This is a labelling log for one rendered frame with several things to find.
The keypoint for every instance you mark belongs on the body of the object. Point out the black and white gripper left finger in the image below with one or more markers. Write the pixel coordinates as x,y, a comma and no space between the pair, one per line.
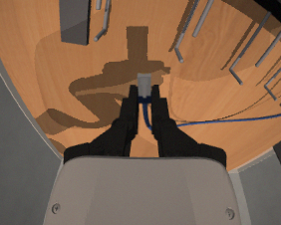
117,140

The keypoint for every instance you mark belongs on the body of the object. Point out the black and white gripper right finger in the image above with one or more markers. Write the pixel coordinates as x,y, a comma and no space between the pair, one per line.
175,142

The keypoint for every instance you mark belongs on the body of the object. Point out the blue patch cord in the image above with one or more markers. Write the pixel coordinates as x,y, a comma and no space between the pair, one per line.
146,120

